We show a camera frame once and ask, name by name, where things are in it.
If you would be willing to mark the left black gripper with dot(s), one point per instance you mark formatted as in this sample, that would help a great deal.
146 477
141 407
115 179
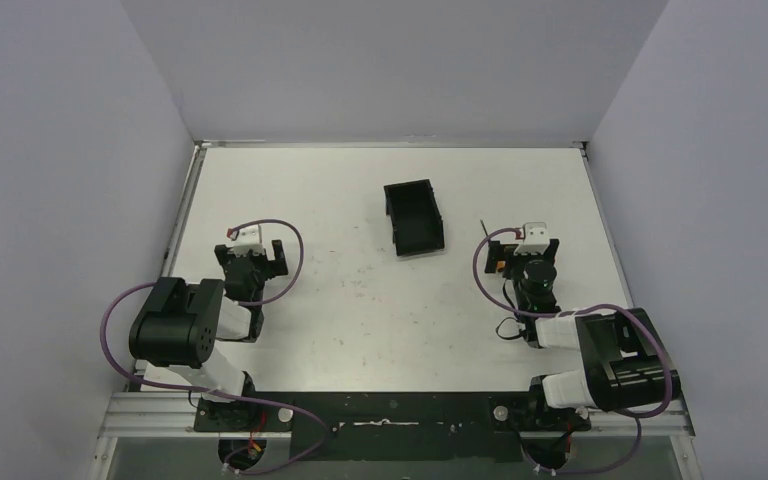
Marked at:
264 266

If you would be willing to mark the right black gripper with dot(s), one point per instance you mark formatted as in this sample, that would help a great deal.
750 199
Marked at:
498 253

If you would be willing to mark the orange handled screwdriver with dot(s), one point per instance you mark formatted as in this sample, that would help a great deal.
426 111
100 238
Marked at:
496 257

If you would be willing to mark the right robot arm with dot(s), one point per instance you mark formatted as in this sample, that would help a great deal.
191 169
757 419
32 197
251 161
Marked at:
625 367

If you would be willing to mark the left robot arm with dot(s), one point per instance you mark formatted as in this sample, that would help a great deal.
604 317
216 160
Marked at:
180 323

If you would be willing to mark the black plastic bin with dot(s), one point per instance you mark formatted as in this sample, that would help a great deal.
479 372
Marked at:
416 221

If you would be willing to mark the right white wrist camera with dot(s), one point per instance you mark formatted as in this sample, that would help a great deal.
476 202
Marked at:
535 239

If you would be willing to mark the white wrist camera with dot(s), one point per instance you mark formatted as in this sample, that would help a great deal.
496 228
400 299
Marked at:
248 240
535 239

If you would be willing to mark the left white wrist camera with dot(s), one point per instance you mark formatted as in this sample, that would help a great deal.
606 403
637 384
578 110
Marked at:
248 240

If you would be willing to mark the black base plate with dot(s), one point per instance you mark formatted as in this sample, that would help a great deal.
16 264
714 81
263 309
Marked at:
390 426

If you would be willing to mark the aluminium frame rail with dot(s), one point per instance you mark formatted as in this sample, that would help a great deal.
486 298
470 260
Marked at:
170 415

